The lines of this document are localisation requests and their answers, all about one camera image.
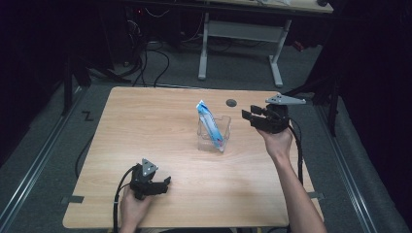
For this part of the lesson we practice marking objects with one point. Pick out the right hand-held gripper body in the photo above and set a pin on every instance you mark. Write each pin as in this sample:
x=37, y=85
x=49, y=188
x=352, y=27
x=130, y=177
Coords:
x=275, y=121

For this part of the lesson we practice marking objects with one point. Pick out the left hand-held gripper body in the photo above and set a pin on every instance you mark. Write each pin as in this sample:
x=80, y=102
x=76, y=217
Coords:
x=142, y=184

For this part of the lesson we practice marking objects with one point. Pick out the clear plastic container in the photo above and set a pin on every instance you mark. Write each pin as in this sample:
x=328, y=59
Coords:
x=226, y=126

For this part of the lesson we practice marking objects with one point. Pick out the blue and white toothpaste tube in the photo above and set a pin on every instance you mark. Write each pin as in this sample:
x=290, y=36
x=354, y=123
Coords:
x=209, y=121

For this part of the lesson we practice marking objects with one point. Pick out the person's right hand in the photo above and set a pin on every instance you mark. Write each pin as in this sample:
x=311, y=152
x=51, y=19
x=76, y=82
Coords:
x=278, y=144

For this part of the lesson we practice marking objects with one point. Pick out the person's left hand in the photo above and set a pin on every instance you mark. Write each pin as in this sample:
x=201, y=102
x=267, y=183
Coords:
x=132, y=208

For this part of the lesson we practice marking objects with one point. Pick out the grey table grommet hole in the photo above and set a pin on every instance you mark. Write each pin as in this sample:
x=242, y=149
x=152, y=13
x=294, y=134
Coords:
x=231, y=103

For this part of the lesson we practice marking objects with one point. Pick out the black metal stand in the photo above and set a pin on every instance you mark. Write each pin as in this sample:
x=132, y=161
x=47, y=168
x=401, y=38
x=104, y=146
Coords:
x=68, y=87
x=333, y=113

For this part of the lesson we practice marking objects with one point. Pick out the grey tape strip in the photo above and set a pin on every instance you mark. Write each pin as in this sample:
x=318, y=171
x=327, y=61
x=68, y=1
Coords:
x=74, y=199
x=317, y=195

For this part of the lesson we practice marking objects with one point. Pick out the small red object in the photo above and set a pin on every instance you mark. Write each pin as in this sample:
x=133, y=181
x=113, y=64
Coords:
x=298, y=45

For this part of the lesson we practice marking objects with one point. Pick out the wooden desk with white legs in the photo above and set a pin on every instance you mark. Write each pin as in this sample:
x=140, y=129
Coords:
x=243, y=30

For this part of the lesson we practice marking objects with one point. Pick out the metal floor rail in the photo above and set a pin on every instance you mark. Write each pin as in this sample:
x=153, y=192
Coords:
x=348, y=171
x=35, y=165

